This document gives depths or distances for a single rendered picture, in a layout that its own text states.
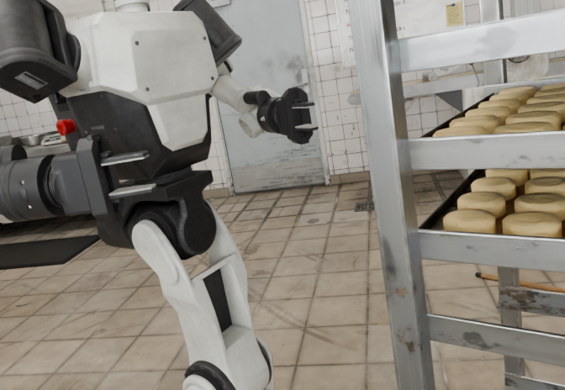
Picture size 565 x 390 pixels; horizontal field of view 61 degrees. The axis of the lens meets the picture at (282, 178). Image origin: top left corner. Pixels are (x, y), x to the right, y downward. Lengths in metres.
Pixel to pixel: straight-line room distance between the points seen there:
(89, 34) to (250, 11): 4.12
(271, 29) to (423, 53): 4.48
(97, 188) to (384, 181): 0.40
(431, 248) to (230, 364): 0.65
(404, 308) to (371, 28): 0.26
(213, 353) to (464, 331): 0.64
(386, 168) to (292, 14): 4.46
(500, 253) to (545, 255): 0.03
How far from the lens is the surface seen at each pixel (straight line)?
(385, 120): 0.43
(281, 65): 4.88
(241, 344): 1.07
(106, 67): 0.87
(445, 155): 0.45
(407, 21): 4.77
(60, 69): 0.85
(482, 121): 0.54
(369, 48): 0.43
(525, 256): 0.47
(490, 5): 0.86
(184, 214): 0.97
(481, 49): 0.43
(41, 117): 6.01
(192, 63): 0.95
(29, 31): 0.86
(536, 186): 0.61
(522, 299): 0.97
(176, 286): 0.99
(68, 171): 0.71
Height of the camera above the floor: 1.24
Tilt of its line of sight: 13 degrees down
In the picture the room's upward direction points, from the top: 10 degrees counter-clockwise
